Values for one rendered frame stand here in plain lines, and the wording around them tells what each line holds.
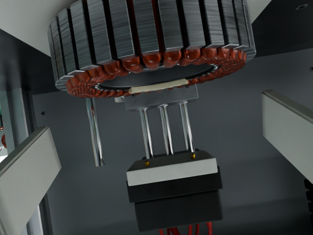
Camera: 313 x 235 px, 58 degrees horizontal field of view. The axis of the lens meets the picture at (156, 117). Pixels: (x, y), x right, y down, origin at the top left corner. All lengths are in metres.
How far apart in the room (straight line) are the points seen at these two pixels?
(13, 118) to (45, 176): 0.25
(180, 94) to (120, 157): 0.17
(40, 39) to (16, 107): 0.22
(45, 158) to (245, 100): 0.32
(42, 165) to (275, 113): 0.13
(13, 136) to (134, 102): 0.18
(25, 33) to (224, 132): 0.31
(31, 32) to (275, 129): 0.14
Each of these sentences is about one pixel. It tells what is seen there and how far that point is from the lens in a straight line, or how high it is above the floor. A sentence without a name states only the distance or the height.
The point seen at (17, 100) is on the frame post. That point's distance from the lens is 0.40.
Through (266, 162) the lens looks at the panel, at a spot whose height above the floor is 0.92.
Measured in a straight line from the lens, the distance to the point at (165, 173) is 0.19.
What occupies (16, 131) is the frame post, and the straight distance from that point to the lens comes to 0.41.
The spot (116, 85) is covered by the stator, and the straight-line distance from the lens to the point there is 0.19.
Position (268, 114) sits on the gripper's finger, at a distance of 0.17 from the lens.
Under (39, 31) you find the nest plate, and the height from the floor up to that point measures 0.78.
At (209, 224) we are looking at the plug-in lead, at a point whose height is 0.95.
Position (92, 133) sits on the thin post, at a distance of 0.24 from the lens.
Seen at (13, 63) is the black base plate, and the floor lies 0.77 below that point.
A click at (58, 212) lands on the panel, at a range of 0.46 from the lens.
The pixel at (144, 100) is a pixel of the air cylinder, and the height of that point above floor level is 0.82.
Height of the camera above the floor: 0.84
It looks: 1 degrees down
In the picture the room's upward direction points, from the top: 171 degrees clockwise
